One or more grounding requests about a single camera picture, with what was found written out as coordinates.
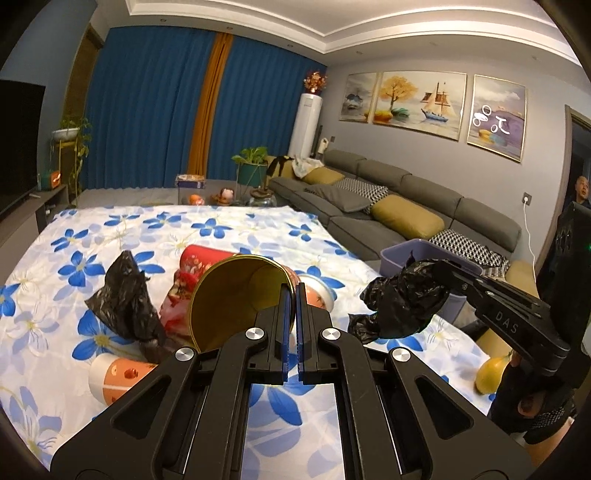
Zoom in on orange white paper cup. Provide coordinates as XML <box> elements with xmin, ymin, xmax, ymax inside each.
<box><xmin>298</xmin><ymin>274</ymin><xmax>335</xmax><ymax>312</ymax></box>
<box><xmin>88</xmin><ymin>353</ymin><xmax>156</xmax><ymax>406</ymax></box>

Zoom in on black plastic bag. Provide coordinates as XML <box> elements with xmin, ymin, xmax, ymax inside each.
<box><xmin>85</xmin><ymin>250</ymin><xmax>170</xmax><ymax>364</ymax></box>
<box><xmin>348</xmin><ymin>256</ymin><xmax>454</xmax><ymax>344</ymax></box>

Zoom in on red snack wrapper bag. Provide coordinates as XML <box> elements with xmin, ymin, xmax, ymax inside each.
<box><xmin>159</xmin><ymin>269</ymin><xmax>198</xmax><ymax>337</ymax></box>

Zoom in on red paper cup gold inside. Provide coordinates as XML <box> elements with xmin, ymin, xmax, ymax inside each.
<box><xmin>187</xmin><ymin>254</ymin><xmax>300</xmax><ymax>353</ymax></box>

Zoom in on purple trash bin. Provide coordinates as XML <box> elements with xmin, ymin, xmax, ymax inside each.
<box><xmin>379</xmin><ymin>239</ymin><xmax>482</xmax><ymax>326</ymax></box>

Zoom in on gloved hand holding gripper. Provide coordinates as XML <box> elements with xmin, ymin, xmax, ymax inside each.
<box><xmin>488</xmin><ymin>353</ymin><xmax>574</xmax><ymax>445</ymax></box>

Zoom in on yellow pomelo fruit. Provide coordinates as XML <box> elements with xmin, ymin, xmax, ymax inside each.
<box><xmin>474</xmin><ymin>352</ymin><xmax>512</xmax><ymax>395</ymax></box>

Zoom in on patterned black white cushion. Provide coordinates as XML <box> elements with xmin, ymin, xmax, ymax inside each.
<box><xmin>429</xmin><ymin>229</ymin><xmax>511</xmax><ymax>279</ymax></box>

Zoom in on man in dark jacket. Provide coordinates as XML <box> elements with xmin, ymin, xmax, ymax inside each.
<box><xmin>573</xmin><ymin>175</ymin><xmax>591</xmax><ymax>208</ymax></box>

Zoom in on mustard yellow cushion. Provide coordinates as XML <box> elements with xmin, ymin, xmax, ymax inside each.
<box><xmin>370</xmin><ymin>195</ymin><xmax>445</xmax><ymax>240</ymax></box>

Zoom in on small red paper cup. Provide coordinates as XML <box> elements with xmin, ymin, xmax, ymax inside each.
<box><xmin>174</xmin><ymin>244</ymin><xmax>233</xmax><ymax>285</ymax></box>

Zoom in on grey sofa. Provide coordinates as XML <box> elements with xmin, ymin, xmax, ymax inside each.
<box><xmin>267</xmin><ymin>150</ymin><xmax>522</xmax><ymax>271</ymax></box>

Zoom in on purple abstract painting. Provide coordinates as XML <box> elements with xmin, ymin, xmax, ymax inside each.
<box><xmin>467</xmin><ymin>74</ymin><xmax>528</xmax><ymax>163</ymax></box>

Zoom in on grey cushion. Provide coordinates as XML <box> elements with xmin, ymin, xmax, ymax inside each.
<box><xmin>304</xmin><ymin>184</ymin><xmax>370</xmax><ymax>213</ymax></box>

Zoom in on sailboat tree painting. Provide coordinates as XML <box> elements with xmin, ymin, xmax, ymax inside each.
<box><xmin>373</xmin><ymin>70</ymin><xmax>467</xmax><ymax>141</ymax></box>

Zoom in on far mustard cushion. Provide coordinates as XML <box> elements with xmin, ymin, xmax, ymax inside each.
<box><xmin>303</xmin><ymin>167</ymin><xmax>345</xmax><ymax>185</ymax></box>

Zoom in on orange curtain strip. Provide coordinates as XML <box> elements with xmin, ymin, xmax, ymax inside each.
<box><xmin>187</xmin><ymin>32</ymin><xmax>233</xmax><ymax>177</ymax></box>

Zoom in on grey tv cabinet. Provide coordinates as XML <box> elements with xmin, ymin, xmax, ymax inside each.
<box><xmin>0</xmin><ymin>185</ymin><xmax>69</xmax><ymax>284</ymax></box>

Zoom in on potted green plant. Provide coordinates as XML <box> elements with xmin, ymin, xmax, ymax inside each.
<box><xmin>231</xmin><ymin>146</ymin><xmax>269</xmax><ymax>188</ymax></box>

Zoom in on triptych landscape painting left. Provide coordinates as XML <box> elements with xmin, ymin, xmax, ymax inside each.
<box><xmin>339</xmin><ymin>72</ymin><xmax>379</xmax><ymax>123</ymax></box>

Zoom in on white standing air conditioner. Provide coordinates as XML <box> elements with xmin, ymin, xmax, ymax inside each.
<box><xmin>287</xmin><ymin>93</ymin><xmax>322</xmax><ymax>158</ymax></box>

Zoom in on red flower ornament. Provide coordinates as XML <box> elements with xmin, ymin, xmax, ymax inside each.
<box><xmin>304</xmin><ymin>70</ymin><xmax>328</xmax><ymax>95</ymax></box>

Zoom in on plant on tall stand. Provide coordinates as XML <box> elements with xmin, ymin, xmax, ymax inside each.
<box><xmin>51</xmin><ymin>116</ymin><xmax>92</xmax><ymax>196</ymax></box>

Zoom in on blue curtain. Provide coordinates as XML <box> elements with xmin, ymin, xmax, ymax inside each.
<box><xmin>81</xmin><ymin>26</ymin><xmax>327</xmax><ymax>189</ymax></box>

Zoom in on black television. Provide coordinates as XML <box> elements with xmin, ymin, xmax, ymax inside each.
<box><xmin>0</xmin><ymin>79</ymin><xmax>45</xmax><ymax>215</ymax></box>

